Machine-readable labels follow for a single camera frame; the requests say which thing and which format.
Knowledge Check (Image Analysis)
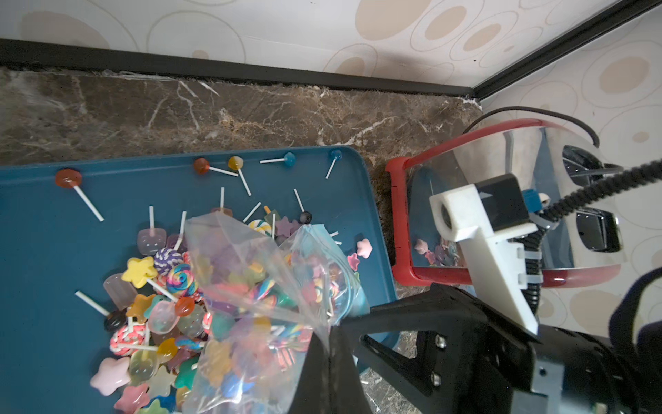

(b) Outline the red silver toaster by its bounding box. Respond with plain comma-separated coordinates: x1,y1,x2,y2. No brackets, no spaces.
386,118,627,288

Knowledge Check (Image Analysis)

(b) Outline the teal plastic tray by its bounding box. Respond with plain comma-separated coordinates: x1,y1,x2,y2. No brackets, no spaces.
1,147,397,413

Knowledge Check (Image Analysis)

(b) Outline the poured candy pile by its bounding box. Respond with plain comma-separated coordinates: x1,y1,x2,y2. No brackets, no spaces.
53,149,374,414

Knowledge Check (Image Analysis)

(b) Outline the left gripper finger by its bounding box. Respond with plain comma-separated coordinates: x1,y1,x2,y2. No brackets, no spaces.
289,326,372,413

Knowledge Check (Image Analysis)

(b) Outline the candy ziploc bag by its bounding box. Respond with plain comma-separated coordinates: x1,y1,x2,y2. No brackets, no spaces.
183,212,370,413

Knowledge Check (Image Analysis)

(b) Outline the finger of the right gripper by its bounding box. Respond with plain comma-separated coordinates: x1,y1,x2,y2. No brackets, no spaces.
340,285,538,413

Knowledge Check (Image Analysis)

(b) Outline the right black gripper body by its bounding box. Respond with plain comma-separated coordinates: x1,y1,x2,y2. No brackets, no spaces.
509,326,661,413

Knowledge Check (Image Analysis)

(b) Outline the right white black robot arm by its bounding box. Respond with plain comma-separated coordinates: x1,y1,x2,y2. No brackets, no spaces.
341,161,661,413

